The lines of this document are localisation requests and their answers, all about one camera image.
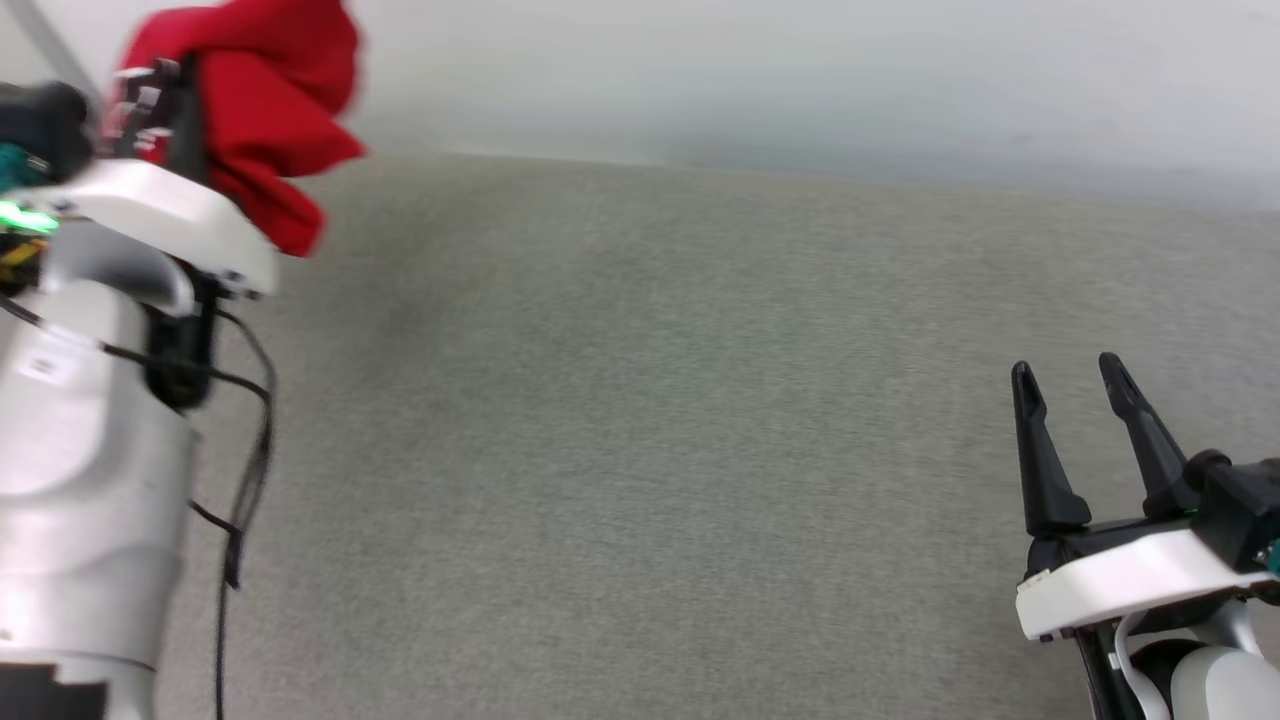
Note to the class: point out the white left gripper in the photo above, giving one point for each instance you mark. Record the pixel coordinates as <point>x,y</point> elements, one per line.
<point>170,210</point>

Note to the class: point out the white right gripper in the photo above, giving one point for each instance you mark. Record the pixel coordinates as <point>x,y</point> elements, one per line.
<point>1130,580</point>

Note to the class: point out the red white basketball jersey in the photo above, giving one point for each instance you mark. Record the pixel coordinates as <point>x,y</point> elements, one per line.
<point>270,100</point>

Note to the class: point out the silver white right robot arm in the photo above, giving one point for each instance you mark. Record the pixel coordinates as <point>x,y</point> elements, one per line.
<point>1220,680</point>

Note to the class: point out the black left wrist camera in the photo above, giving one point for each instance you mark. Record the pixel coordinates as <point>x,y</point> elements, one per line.
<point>45,125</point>

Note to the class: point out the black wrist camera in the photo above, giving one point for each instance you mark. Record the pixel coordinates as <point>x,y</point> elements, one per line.
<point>1240,500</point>
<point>45,125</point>

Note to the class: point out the grey metal door frame strip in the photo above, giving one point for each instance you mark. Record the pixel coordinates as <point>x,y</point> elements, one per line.
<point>55,45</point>

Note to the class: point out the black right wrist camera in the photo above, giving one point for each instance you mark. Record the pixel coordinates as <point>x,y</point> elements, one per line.
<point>1240,500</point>

